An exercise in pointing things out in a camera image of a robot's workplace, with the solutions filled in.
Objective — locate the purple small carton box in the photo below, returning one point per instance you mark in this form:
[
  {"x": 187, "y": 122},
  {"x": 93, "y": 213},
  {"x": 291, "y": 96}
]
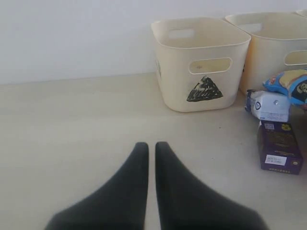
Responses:
[{"x": 278, "y": 148}]

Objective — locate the white blue milk carton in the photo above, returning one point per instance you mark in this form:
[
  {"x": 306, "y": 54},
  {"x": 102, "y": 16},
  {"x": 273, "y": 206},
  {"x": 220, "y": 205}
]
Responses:
[{"x": 268, "y": 106}]

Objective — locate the cream bin triangle mark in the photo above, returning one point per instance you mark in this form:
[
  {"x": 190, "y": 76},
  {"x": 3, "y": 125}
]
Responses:
[{"x": 199, "y": 62}]

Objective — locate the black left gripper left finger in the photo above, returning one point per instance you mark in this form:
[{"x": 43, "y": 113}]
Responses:
[{"x": 120, "y": 204}]

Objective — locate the blue black snack bag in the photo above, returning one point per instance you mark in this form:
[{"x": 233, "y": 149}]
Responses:
[{"x": 291, "y": 83}]

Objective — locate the cream bin square mark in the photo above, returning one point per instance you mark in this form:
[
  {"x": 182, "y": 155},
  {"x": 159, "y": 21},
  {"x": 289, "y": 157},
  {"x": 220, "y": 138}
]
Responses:
[{"x": 278, "y": 43}]

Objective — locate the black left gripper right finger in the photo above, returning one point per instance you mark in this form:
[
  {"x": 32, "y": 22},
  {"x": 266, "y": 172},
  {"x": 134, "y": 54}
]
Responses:
[{"x": 186, "y": 203}]

